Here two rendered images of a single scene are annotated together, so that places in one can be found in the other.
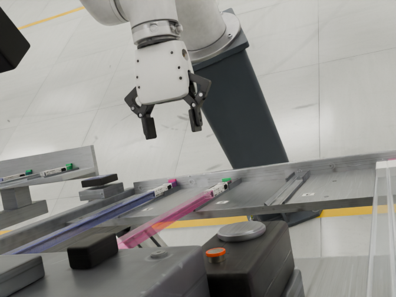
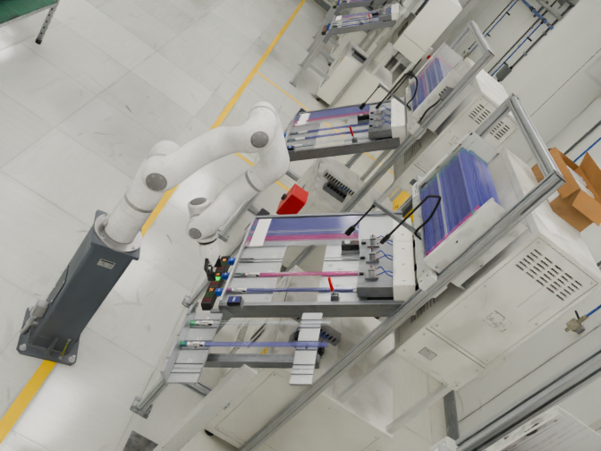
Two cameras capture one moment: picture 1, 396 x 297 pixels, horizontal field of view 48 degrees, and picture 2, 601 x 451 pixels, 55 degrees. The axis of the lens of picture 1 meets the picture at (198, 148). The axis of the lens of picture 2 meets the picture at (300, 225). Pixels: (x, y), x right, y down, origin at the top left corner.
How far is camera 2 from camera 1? 2.50 m
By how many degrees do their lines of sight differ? 99
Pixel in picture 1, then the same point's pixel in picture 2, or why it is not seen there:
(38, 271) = (368, 243)
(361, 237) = (108, 317)
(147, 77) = (214, 253)
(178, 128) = not seen: outside the picture
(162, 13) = not seen: hidden behind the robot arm
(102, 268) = (366, 242)
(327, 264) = (329, 249)
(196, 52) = (133, 242)
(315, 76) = not seen: outside the picture
